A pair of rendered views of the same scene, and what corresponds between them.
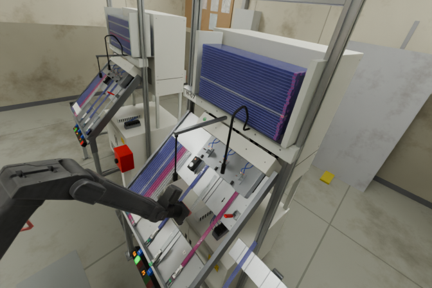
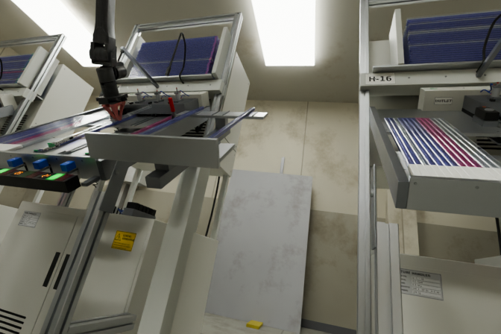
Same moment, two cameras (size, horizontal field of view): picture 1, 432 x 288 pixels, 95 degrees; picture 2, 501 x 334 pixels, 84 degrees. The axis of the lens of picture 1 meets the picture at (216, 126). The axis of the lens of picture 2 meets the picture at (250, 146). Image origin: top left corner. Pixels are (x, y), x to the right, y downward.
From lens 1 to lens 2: 1.39 m
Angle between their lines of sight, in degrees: 58
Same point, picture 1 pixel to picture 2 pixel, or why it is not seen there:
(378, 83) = (273, 200)
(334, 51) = (234, 32)
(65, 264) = not seen: outside the picture
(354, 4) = (238, 16)
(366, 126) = (276, 243)
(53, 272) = not seen: outside the picture
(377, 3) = (254, 147)
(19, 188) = not seen: outside the picture
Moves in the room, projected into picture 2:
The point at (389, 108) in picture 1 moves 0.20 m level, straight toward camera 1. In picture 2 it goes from (288, 221) to (287, 217)
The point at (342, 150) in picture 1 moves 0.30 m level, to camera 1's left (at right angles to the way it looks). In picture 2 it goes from (262, 281) to (238, 277)
